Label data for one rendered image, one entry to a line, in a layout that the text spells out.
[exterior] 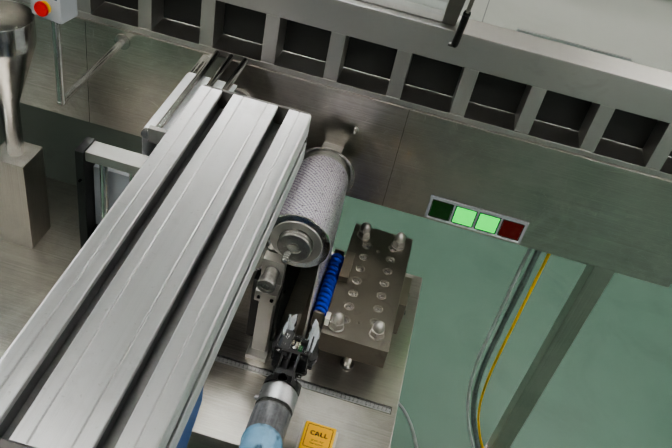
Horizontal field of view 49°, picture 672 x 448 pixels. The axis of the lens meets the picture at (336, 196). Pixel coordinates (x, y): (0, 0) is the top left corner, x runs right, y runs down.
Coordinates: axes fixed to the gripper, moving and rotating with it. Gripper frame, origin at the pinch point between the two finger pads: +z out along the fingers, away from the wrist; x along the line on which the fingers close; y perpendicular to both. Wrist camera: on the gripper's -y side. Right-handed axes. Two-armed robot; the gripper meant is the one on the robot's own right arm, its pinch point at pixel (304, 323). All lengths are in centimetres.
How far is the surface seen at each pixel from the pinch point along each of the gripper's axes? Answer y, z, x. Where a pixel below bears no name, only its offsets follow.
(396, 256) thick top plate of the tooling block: -6.3, 35.8, -16.3
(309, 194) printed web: 22.4, 16.4, 6.2
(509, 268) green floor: -110, 162, -73
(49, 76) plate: 18, 41, 81
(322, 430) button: -16.8, -13.3, -9.9
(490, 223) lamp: 9, 40, -37
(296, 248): 16.3, 5.4, 5.4
